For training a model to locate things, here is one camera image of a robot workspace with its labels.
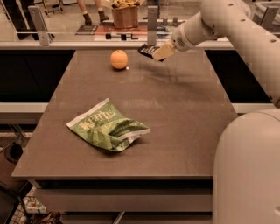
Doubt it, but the metal railing post right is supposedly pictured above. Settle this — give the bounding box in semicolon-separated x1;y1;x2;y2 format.
260;6;279;30

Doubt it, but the green kettle chips bag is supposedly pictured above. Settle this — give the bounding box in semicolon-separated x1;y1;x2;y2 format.
66;98;151;152

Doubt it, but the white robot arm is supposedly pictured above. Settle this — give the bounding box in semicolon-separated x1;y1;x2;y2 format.
152;0;280;224

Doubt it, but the wire basket with items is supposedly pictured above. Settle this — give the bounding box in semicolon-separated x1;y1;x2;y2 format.
4;196;63;224

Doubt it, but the metal railing post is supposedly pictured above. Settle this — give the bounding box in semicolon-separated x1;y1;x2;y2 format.
28;5;51;46
260;6;279;30
147;5;158;46

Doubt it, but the orange fruit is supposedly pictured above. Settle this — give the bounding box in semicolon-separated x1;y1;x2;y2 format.
110;50;128;69

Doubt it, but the metal railing post middle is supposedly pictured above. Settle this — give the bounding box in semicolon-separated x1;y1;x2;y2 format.
147;5;158;46

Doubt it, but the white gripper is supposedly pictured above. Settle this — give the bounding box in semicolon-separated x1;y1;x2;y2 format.
152;22;196;61

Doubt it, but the metal railing post left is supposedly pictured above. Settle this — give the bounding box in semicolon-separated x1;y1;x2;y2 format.
28;5;51;46

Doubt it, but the black round bin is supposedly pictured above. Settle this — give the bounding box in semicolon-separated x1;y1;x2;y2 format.
4;143;23;164

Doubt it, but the cardboard box with snacks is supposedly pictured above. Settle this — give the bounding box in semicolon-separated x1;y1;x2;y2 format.
112;0;140;29

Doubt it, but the black rxbar chocolate wrapper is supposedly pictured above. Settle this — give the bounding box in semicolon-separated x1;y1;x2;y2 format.
137;44;159;60

